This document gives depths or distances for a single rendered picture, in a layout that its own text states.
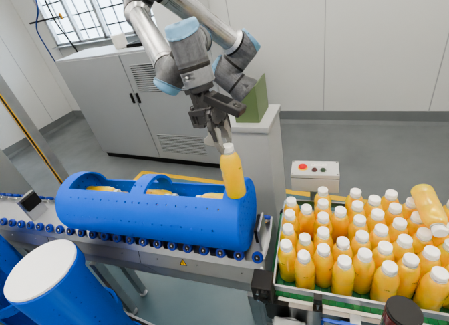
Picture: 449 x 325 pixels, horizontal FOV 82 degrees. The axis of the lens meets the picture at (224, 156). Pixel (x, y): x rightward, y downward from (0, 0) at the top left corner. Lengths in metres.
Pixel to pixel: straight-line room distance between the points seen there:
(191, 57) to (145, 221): 0.66
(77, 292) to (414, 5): 3.52
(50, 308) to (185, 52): 1.10
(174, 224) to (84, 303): 0.57
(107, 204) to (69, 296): 0.39
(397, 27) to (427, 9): 0.27
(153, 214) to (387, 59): 3.10
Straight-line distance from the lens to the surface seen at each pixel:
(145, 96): 3.11
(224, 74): 1.60
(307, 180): 1.21
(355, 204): 1.09
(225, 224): 0.93
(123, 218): 1.16
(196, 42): 0.72
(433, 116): 3.91
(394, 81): 3.67
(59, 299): 1.34
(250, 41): 1.58
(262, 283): 0.98
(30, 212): 1.89
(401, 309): 0.69
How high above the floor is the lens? 1.86
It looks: 34 degrees down
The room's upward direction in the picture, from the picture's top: 13 degrees counter-clockwise
